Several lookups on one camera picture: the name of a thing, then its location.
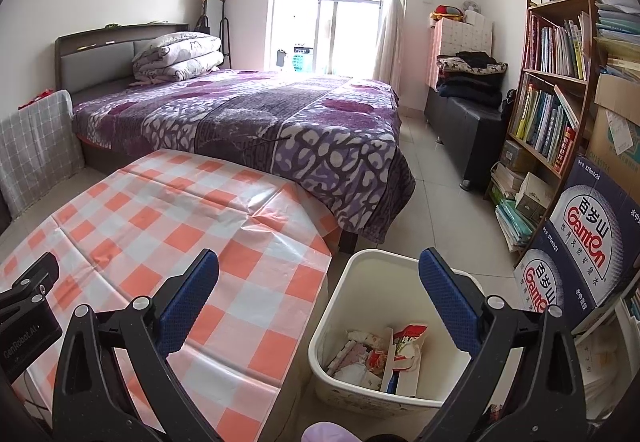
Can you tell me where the black bag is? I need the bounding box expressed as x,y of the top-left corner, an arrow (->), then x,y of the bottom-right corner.
501,89 -> 519,124

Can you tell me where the stack of pale folders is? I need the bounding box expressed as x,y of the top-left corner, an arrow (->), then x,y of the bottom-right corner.
591,0 -> 640,84

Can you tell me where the bed with purple cover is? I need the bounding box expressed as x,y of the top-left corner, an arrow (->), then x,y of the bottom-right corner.
71,70 -> 417,245

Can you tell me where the white paper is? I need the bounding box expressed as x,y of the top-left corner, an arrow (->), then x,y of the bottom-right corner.
332,363 -> 382,389

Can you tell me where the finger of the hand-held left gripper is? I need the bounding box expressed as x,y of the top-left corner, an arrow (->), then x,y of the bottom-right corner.
0,251 -> 61,319

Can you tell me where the teal basket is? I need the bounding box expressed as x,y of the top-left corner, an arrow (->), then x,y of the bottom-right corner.
291,44 -> 316,74

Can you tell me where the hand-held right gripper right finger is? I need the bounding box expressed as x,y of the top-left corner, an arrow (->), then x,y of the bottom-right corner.
417,247 -> 587,442

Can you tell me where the white waste basket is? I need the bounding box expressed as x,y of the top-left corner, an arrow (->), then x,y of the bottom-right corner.
308,249 -> 493,420

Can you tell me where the wooden bookshelf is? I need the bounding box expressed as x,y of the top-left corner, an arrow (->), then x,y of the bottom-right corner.
484,0 -> 627,233

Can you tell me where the black bench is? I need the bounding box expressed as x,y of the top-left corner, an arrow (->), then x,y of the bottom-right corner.
424,89 -> 507,191

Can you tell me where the white carton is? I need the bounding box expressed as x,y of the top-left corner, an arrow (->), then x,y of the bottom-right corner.
380,327 -> 427,398

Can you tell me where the red noodle packet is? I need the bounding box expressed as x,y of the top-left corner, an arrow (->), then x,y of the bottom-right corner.
367,323 -> 429,374

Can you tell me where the floral white wrapper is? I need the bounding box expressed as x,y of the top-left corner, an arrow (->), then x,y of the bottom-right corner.
345,330 -> 382,349

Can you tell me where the white storage shelf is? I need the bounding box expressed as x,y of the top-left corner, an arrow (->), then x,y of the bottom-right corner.
572,294 -> 640,425

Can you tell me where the folded floral quilt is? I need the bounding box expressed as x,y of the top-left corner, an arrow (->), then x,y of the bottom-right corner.
131,32 -> 224,84

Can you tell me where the row of leaning books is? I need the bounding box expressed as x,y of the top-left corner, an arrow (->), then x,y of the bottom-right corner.
512,82 -> 582,169

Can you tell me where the red cloth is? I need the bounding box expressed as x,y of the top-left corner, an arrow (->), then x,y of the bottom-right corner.
19,89 -> 54,111

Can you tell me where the row of upright books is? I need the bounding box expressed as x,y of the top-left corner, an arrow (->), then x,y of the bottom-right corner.
527,12 -> 592,81

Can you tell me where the pale purple soft thing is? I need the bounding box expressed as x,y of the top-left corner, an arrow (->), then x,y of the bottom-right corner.
302,423 -> 357,442

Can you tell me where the orange checked tablecloth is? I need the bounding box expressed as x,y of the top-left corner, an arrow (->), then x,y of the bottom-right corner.
0,148 -> 335,442

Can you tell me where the small dark blue water carton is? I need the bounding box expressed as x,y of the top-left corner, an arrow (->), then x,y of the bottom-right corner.
513,247 -> 567,324

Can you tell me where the grey checked cloth cover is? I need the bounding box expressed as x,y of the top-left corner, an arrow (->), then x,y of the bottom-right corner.
0,89 -> 86,218

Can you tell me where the red and yellow toy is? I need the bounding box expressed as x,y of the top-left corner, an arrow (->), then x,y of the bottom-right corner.
431,4 -> 466,23

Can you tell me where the large dark blue water carton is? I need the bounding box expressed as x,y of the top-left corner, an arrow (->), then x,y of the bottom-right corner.
546,153 -> 640,324

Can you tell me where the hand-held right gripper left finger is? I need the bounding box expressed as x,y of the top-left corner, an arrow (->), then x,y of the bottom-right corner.
50,248 -> 221,442

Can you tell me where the pink covered cabinet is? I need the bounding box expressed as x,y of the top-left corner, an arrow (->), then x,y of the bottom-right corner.
425,17 -> 496,90

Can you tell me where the dark wooden bed frame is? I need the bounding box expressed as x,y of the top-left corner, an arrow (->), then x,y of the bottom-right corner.
54,22 -> 192,173

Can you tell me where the brown cardboard box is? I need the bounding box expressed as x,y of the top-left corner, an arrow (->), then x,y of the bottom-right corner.
584,72 -> 640,184

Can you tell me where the stack of papers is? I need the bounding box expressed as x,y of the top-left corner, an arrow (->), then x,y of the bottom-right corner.
491,162 -> 540,254

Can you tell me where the pile of dark clothes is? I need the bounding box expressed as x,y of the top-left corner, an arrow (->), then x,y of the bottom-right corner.
436,51 -> 509,109

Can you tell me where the black coat stand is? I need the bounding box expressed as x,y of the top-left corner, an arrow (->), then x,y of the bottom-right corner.
194,0 -> 234,71

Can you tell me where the white curtain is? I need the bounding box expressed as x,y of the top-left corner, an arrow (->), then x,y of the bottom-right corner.
372,0 -> 409,85

